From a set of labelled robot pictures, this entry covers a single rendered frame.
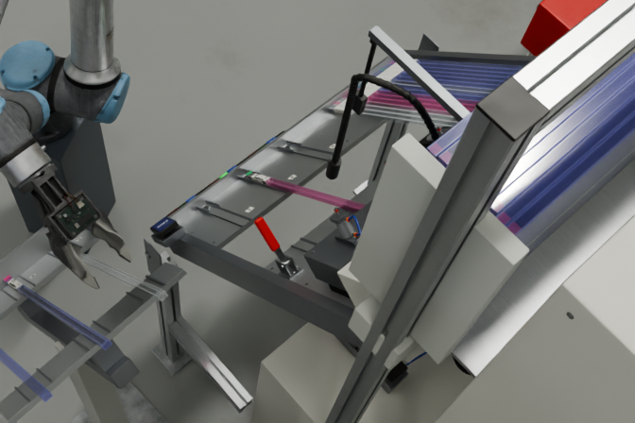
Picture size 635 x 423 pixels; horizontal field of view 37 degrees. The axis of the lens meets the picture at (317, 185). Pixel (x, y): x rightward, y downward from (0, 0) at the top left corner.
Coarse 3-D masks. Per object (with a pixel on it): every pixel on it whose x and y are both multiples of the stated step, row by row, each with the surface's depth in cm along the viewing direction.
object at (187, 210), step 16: (384, 64) 213; (336, 96) 208; (320, 112) 206; (288, 128) 204; (304, 128) 205; (272, 144) 201; (256, 160) 199; (224, 176) 197; (240, 176) 198; (208, 192) 194; (192, 208) 193
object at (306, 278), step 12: (360, 192) 169; (372, 192) 167; (324, 228) 163; (300, 240) 163; (312, 240) 162; (288, 252) 162; (300, 252) 160; (276, 264) 160; (300, 264) 156; (300, 276) 153; (312, 276) 151; (312, 288) 148; (324, 288) 147; (336, 300) 142; (348, 300) 141
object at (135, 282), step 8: (88, 256) 172; (88, 264) 170; (96, 264) 166; (104, 264) 165; (104, 272) 164; (112, 272) 160; (120, 272) 159; (120, 280) 158; (128, 280) 154; (136, 280) 153; (136, 288) 152; (144, 288) 149; (152, 288) 148; (152, 296) 148; (160, 296) 145
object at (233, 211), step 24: (336, 120) 202; (360, 120) 196; (384, 120) 192; (288, 144) 202; (312, 144) 196; (264, 168) 197; (288, 168) 191; (312, 168) 186; (240, 192) 192; (264, 192) 187; (288, 192) 182; (192, 216) 192; (216, 216) 187; (240, 216) 182; (216, 240) 178
